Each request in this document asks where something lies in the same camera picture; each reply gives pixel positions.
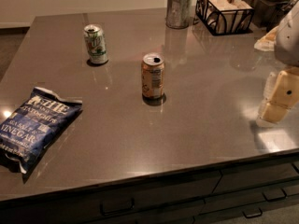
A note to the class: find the orange soda can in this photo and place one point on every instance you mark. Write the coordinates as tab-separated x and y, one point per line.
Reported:
152	75

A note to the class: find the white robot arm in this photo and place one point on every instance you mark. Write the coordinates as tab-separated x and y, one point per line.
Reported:
286	46

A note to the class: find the black wire napkin holder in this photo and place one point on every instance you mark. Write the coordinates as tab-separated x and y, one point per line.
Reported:
224	17

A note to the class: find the blue chip bag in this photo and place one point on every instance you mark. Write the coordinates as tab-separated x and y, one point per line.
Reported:
34	125

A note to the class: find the yellow snack bag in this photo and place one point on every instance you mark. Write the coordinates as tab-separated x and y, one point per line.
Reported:
267	42

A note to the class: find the green white 7up can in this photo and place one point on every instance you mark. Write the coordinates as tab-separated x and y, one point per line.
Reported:
95	41

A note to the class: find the upper left drawer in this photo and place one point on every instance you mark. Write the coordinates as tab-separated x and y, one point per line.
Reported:
138	201

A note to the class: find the upper right drawer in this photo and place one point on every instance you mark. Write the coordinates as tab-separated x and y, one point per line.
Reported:
251	176

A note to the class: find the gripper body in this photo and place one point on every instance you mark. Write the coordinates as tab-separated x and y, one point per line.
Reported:
288	42

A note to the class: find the drawer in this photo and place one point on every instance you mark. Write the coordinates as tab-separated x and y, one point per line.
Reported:
251	176
138	201

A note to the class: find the dark snack container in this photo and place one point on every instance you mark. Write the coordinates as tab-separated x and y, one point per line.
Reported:
269	13

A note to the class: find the metal cup with straws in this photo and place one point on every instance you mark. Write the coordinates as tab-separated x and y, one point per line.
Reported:
178	13

